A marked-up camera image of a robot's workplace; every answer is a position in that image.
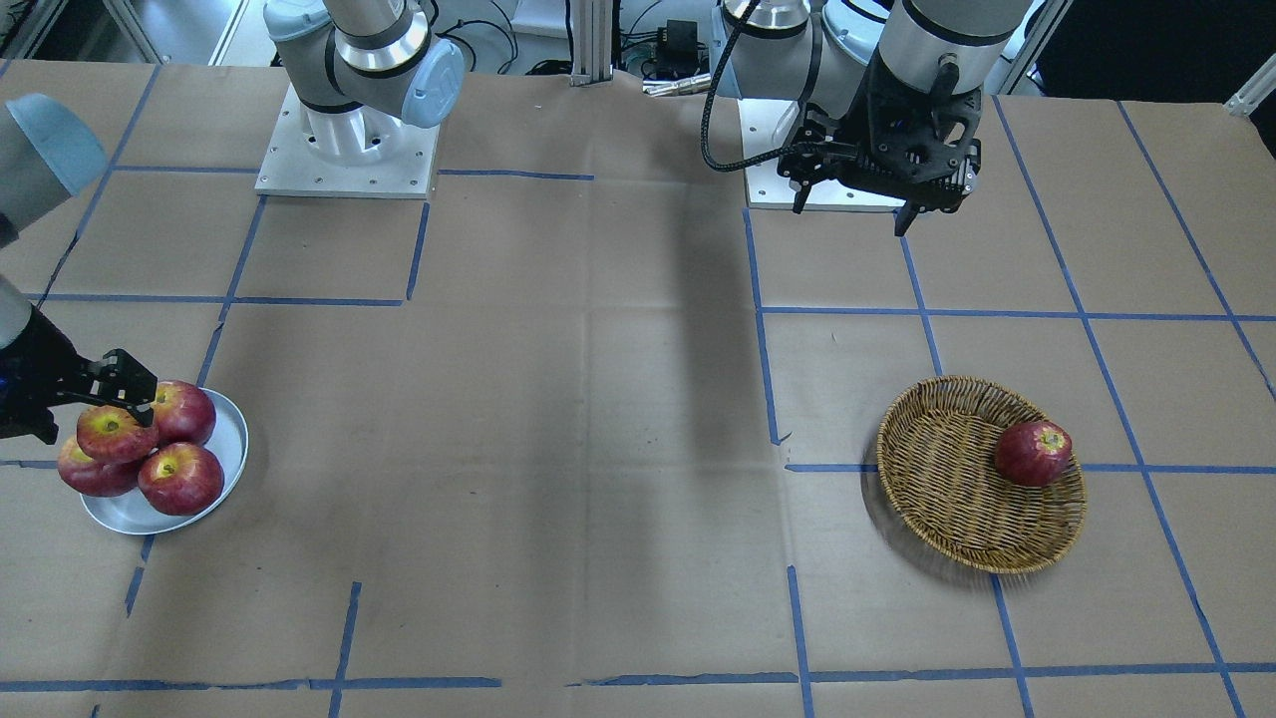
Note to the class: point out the dark red apple in basket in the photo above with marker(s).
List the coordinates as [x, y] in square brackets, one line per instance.
[1033, 454]

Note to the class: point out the grey metal plate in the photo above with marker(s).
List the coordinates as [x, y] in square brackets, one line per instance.
[133, 515]

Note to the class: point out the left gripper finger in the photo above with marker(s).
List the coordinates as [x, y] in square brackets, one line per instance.
[814, 158]
[905, 216]

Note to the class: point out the woven wicker basket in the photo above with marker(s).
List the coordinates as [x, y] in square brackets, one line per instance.
[935, 450]

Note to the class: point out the aluminium frame post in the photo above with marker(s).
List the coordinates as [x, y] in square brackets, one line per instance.
[592, 29]

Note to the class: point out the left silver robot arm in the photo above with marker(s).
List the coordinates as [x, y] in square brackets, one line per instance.
[791, 51]

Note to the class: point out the red apple top of plate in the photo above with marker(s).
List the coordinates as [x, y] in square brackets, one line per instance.
[183, 414]

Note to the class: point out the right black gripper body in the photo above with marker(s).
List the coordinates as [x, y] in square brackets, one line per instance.
[38, 367]

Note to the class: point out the red apple on plate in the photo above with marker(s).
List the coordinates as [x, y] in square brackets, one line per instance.
[181, 480]
[90, 477]

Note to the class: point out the black power adapter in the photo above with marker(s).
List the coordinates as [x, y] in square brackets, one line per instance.
[678, 47]

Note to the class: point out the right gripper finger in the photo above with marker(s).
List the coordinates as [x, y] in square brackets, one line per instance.
[117, 379]

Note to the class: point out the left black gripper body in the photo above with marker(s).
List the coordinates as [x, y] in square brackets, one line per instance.
[815, 160]

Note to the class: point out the red apple front on plate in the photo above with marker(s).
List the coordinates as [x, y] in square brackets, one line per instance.
[181, 480]

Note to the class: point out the red apple yellow top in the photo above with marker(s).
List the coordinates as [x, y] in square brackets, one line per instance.
[113, 436]

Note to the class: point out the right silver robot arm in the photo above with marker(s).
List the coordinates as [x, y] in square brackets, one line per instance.
[367, 77]

